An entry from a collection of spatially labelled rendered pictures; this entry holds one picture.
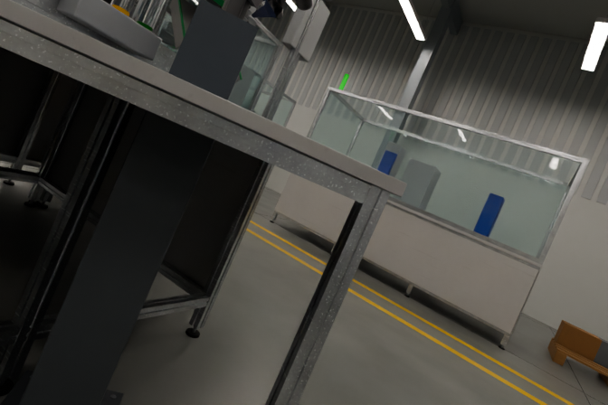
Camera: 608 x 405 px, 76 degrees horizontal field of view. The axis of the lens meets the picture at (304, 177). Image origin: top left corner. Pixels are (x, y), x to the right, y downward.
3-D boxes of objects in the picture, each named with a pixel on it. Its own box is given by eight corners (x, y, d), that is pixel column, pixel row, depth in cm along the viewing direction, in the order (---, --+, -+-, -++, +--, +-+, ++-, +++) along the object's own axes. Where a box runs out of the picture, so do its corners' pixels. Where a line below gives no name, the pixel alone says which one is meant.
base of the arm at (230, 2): (242, 24, 92) (252, 1, 92) (216, 11, 91) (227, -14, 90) (241, 32, 99) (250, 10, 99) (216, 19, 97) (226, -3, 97)
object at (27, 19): (402, 197, 77) (407, 183, 77) (-129, -43, 55) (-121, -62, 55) (314, 167, 145) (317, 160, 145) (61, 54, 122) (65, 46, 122)
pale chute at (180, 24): (207, 68, 131) (216, 61, 129) (175, 49, 120) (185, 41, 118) (197, 9, 142) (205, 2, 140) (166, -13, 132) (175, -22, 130)
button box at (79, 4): (153, 61, 97) (163, 38, 97) (73, 15, 78) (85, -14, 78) (136, 55, 100) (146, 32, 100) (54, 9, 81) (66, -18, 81)
